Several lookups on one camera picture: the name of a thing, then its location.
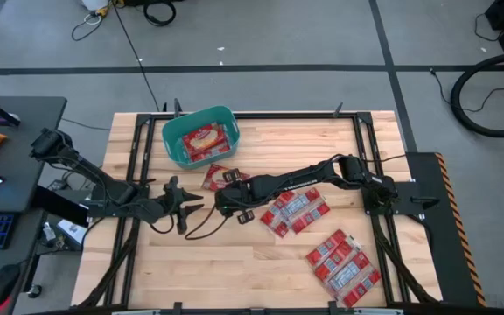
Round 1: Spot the white box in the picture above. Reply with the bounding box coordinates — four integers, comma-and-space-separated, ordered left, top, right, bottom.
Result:
56, 218, 89, 247

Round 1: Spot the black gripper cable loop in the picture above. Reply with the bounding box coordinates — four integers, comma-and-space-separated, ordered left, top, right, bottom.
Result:
185, 204, 229, 241

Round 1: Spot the teal plastic basket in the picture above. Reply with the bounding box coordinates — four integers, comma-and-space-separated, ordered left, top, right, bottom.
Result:
161, 104, 241, 171

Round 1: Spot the thin black floor cable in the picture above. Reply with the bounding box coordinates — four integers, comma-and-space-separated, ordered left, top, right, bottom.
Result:
429, 67, 504, 116

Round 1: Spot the thin looped floor cable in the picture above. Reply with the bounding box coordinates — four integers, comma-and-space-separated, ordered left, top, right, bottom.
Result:
71, 11, 105, 43

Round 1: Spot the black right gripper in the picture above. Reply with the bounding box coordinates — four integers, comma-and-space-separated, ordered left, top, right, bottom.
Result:
214, 166, 260, 226

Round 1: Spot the red popcorn bag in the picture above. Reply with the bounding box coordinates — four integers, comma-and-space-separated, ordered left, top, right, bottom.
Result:
200, 163, 251, 193
189, 142, 232, 164
181, 122, 228, 152
259, 186, 323, 233
315, 244, 372, 285
273, 199, 332, 240
304, 228, 354, 268
326, 262, 383, 309

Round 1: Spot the black coiled cable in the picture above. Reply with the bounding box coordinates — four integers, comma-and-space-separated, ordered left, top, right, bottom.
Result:
142, 0, 178, 28

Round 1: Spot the long black floor cable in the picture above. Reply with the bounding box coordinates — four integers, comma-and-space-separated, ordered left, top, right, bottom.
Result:
111, 0, 162, 113

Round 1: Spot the large black hose loop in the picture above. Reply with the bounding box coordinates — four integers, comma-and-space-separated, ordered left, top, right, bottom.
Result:
449, 51, 504, 139

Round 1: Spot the black mouse with red light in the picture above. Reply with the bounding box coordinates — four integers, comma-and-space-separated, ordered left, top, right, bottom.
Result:
0, 263, 22, 310

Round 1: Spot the black desk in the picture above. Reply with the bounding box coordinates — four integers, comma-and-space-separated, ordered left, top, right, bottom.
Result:
0, 95, 68, 315

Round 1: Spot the white bucket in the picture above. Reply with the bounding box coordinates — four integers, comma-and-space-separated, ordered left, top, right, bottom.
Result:
80, 0, 111, 12

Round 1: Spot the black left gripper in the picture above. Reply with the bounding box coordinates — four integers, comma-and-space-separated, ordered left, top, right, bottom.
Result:
145, 174, 206, 235

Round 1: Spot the black platform with hazard stripes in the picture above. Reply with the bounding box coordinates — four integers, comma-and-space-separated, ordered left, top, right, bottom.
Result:
403, 151, 487, 308

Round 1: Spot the black aluminium rig frame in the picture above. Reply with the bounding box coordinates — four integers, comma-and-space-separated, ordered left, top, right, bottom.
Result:
71, 100, 444, 315

